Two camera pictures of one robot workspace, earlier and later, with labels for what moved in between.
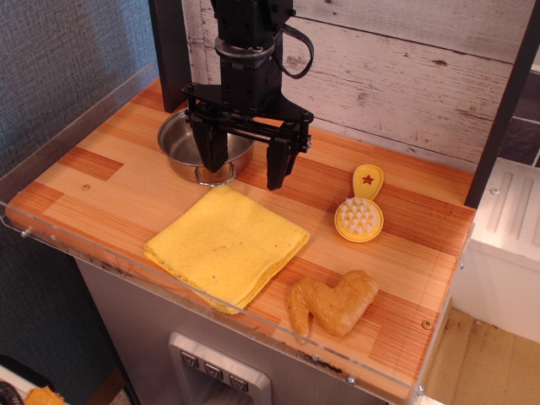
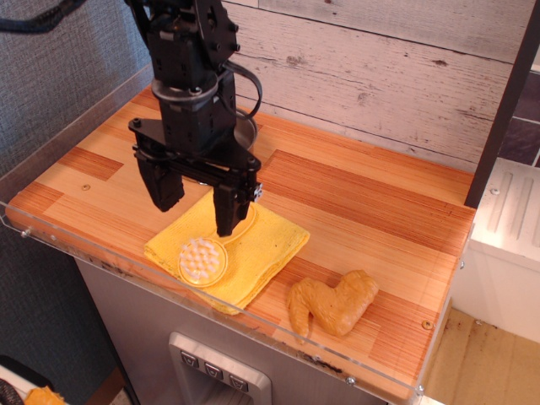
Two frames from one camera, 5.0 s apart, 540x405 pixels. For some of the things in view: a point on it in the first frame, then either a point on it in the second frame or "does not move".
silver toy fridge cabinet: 175,353 does not move
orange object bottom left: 42,396 does not move
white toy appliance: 499,279 does not move
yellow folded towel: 226,247 does not move
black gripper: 251,100 to 202,138
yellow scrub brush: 360,219 to 203,261
